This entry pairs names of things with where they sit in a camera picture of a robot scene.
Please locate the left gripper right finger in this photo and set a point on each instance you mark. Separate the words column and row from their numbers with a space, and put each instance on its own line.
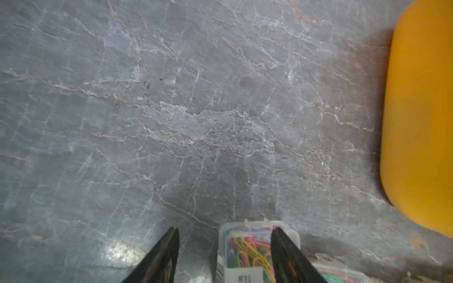
column 290, row 264

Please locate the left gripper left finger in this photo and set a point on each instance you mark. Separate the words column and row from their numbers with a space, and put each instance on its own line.
column 159, row 264

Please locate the eleventh clear paper clip box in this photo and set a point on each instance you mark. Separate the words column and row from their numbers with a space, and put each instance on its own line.
column 244, row 253

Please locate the yellow plastic storage tray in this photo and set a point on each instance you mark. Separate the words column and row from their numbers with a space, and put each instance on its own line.
column 416, row 165

